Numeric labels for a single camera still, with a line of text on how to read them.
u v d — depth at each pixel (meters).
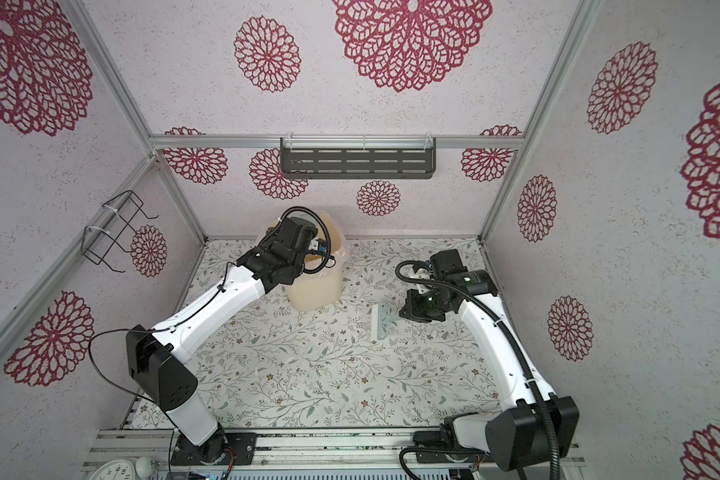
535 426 0.38
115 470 0.67
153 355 0.43
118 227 0.79
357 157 0.96
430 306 0.64
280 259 0.59
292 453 0.73
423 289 0.67
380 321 0.83
